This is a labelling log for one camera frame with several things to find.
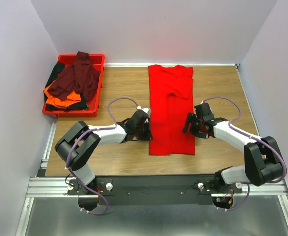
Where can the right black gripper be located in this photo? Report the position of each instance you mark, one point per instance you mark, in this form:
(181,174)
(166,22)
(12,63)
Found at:
(191,118)

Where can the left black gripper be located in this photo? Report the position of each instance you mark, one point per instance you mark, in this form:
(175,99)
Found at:
(148,135)

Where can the bright red t shirt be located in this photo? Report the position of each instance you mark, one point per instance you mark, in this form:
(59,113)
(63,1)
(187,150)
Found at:
(171,100)

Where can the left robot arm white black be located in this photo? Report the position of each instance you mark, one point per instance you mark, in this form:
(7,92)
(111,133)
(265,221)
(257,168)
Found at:
(78,144)

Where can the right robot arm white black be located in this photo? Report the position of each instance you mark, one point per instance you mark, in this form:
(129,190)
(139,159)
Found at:
(263,162)

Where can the maroon t shirt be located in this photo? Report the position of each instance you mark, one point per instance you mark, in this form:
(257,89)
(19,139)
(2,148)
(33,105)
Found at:
(80,77)

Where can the black t shirt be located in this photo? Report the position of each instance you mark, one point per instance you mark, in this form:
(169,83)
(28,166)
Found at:
(74,101)

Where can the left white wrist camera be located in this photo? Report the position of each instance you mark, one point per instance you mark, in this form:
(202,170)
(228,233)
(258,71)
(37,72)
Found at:
(147,110)

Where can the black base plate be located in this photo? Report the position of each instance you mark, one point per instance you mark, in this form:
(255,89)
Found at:
(163,189)

